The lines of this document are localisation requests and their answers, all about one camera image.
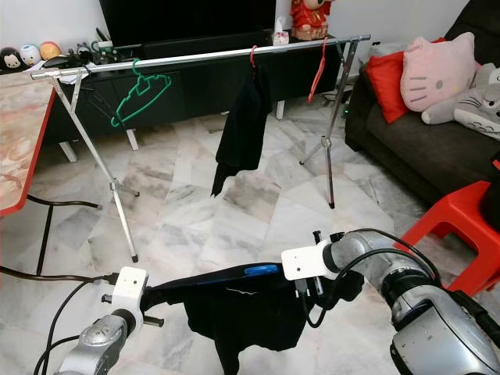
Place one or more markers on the blue plastic clothes hanger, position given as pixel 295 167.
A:
pixel 262 270

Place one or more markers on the plain black garment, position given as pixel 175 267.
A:
pixel 234 312

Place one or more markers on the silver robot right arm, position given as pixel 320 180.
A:
pixel 414 297

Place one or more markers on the green plastic clothes hanger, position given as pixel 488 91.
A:
pixel 147 88

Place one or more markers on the red empty clothes hanger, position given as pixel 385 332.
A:
pixel 320 64

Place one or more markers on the red hanger under shirt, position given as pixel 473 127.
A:
pixel 253 56

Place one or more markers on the red plastic stool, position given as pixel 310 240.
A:
pixel 457 215

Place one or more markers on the dark grey sofa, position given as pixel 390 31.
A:
pixel 422 148

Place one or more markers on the marble pattern folding table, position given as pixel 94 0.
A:
pixel 19 152

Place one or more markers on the black TV stand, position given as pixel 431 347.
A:
pixel 195 86

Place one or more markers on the red cushion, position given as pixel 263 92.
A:
pixel 387 82

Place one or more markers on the grey plush toy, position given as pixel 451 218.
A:
pixel 473 105

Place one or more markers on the pink cat face pillow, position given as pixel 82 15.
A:
pixel 437 70

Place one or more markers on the white tissue box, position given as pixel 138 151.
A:
pixel 281 35

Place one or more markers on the red fortune god statue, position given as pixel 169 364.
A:
pixel 311 17

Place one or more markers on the orange round doll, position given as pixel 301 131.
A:
pixel 50 50

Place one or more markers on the white round doll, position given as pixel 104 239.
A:
pixel 30 54

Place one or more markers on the black round doll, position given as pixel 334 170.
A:
pixel 12 58

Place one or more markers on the black flat television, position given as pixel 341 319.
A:
pixel 187 19

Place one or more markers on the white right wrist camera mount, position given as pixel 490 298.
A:
pixel 305 262

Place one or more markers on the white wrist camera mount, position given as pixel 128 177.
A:
pixel 305 262
pixel 129 285

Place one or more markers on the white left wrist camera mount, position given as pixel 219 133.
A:
pixel 129 285

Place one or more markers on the silver metal clothes rail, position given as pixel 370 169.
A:
pixel 203 58

